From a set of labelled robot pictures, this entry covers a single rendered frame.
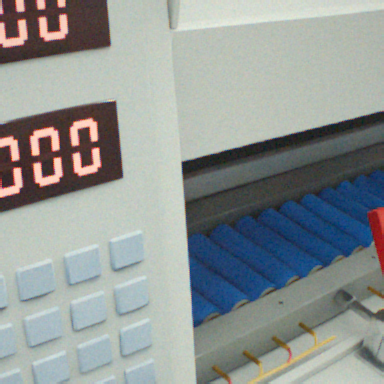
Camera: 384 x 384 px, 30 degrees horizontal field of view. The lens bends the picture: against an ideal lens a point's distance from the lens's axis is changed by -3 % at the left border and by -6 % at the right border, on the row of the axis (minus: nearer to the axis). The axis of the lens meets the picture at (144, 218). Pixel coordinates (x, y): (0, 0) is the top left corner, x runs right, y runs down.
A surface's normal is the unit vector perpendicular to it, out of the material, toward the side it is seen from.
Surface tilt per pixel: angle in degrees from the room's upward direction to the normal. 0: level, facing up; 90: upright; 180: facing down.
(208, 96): 106
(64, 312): 90
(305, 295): 15
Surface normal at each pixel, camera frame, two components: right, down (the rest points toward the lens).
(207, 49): 0.60, 0.44
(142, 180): 0.60, 0.19
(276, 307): 0.07, -0.86
